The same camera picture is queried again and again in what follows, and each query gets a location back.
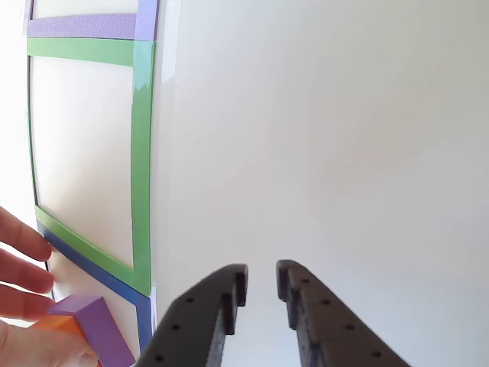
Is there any blue square frame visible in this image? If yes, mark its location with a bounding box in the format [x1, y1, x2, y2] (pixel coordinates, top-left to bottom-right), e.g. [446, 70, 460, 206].
[37, 223, 157, 356]

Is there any person's hand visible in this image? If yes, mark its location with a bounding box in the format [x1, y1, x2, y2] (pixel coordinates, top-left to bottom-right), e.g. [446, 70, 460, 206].
[0, 206, 102, 367]

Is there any green square frame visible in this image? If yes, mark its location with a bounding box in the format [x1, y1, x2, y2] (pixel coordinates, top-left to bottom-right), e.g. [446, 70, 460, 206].
[25, 37, 157, 296]

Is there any orange block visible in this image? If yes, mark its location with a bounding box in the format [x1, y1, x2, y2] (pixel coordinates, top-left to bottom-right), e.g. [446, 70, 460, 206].
[32, 315, 104, 367]

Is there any purple square frame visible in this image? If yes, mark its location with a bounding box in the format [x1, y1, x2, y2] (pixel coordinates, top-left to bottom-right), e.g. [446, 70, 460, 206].
[22, 0, 160, 41]

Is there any purple block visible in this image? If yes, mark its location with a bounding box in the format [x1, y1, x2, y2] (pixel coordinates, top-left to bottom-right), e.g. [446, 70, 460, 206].
[47, 297, 138, 367]

